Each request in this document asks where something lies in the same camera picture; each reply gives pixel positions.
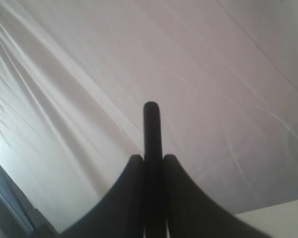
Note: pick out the white backdrop curtain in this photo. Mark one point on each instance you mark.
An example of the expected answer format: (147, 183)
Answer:
(75, 74)

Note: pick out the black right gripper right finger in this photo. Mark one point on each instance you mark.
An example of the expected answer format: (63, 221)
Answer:
(192, 214)

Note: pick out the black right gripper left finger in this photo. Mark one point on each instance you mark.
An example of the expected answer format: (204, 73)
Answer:
(119, 213)

